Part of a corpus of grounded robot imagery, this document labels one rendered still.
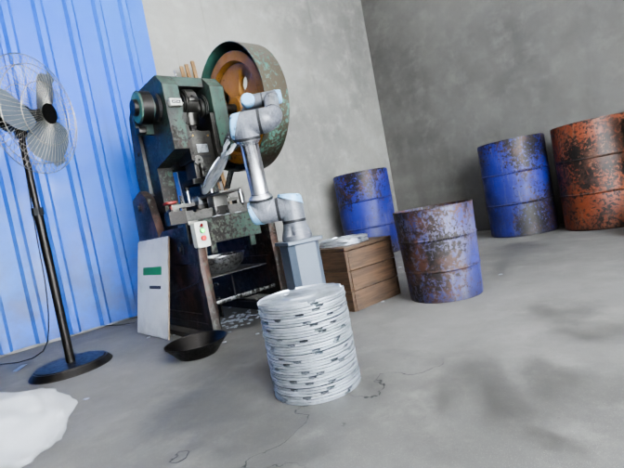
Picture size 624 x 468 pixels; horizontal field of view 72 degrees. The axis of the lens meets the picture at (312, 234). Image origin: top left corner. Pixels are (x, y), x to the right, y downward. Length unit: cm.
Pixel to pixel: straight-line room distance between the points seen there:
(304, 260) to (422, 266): 61
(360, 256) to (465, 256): 54
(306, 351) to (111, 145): 284
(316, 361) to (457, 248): 113
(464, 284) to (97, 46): 325
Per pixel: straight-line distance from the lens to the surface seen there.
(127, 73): 406
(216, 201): 258
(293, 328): 131
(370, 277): 242
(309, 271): 206
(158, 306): 278
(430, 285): 227
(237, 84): 304
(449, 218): 221
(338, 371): 138
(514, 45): 507
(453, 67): 535
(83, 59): 396
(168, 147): 266
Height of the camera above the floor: 57
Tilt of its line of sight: 3 degrees down
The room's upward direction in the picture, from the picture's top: 11 degrees counter-clockwise
